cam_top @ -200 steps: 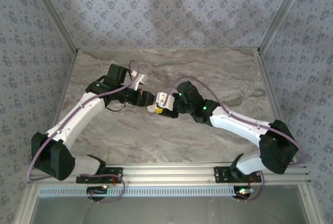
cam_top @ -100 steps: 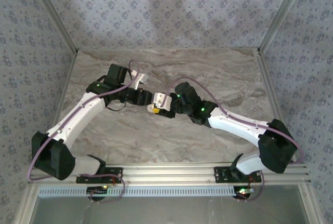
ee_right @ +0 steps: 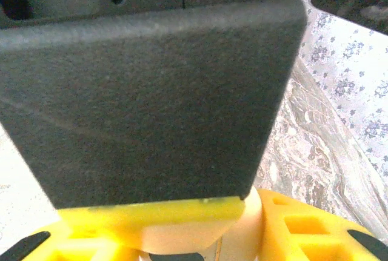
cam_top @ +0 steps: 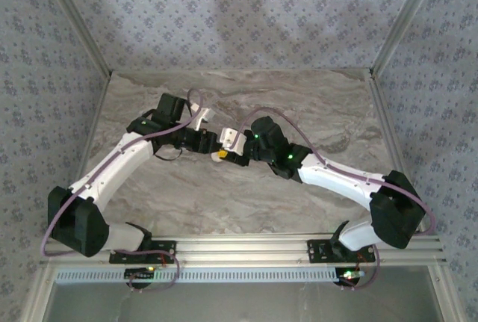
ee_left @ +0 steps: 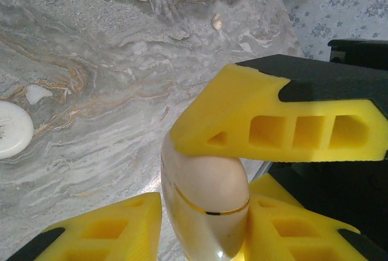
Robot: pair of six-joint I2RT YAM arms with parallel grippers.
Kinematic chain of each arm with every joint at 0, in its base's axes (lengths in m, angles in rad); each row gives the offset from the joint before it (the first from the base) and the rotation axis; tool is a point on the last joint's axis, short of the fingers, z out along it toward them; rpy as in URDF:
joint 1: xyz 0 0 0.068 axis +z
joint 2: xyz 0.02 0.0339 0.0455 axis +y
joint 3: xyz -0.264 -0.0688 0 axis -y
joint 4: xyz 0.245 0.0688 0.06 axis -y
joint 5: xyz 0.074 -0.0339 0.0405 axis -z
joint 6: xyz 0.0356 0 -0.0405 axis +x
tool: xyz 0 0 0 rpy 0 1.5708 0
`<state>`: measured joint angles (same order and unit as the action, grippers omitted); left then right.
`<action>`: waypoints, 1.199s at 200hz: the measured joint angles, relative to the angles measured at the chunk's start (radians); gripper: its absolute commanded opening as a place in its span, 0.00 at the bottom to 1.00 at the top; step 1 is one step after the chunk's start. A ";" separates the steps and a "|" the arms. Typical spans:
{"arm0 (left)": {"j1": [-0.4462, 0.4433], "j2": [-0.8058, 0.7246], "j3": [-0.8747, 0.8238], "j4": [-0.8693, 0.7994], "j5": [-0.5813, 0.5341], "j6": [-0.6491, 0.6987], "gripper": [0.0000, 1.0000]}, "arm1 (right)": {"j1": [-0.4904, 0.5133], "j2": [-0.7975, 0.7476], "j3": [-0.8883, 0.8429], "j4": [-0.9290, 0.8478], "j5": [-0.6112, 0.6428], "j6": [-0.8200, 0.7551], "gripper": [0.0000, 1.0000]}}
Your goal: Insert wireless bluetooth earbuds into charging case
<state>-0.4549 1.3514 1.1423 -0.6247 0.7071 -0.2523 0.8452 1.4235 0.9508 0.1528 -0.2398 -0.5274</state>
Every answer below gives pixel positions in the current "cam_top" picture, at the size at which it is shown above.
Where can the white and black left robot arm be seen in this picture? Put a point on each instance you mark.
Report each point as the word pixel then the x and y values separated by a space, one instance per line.
pixel 112 165

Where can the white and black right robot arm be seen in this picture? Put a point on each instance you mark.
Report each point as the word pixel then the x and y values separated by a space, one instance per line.
pixel 336 176

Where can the black controller board with LED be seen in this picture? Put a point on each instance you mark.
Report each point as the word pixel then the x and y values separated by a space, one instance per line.
pixel 349 276
pixel 138 275

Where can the aluminium table side rail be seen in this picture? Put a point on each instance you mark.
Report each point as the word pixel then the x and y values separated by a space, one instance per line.
pixel 94 127
pixel 384 124

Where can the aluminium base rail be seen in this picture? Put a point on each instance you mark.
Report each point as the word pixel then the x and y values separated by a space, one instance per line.
pixel 239 251

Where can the aluminium corner post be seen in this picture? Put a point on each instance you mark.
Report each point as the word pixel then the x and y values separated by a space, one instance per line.
pixel 78 19
pixel 402 19

